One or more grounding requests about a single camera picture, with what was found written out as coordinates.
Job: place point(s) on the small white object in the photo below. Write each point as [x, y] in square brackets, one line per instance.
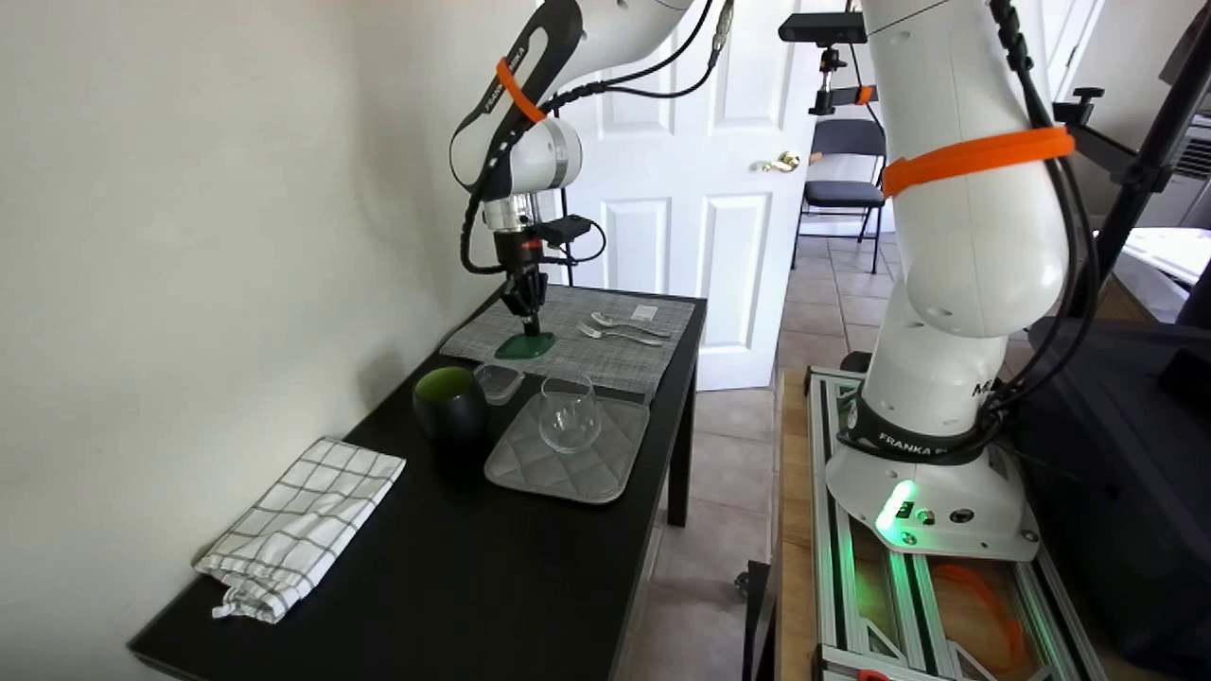
[608, 321]

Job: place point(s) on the black equipment case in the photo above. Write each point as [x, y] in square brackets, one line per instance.
[1122, 505]

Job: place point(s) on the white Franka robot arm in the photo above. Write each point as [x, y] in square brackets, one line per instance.
[970, 250]

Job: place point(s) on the black table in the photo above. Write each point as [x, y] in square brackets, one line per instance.
[680, 466]

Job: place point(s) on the clear plastic lunchbox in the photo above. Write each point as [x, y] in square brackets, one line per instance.
[502, 385]

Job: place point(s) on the black camera on stand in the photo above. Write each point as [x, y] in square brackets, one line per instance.
[819, 25]

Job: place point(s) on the black folding chair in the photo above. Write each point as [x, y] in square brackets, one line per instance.
[837, 195]

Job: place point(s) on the clear glass cup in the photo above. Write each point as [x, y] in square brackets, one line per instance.
[571, 420]

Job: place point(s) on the black mug with green inside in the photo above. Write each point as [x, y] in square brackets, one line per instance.
[447, 412]

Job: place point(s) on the wooden board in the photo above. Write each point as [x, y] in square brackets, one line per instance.
[795, 530]

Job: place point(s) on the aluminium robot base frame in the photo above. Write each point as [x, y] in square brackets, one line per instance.
[837, 591]

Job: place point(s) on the grey woven placemat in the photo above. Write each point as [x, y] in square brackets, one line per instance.
[608, 364]

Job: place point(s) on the white black checked towel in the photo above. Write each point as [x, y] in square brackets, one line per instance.
[306, 516]

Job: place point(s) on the white panel door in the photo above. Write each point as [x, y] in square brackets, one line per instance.
[666, 190]

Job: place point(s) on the silver fork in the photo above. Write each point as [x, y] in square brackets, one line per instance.
[618, 336]

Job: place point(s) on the green square lid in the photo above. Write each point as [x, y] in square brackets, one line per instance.
[529, 346]

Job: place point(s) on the black tripod stand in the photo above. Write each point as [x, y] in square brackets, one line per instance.
[1156, 137]

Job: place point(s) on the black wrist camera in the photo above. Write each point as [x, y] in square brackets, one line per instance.
[564, 231]

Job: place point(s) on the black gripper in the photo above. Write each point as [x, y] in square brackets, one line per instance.
[519, 265]

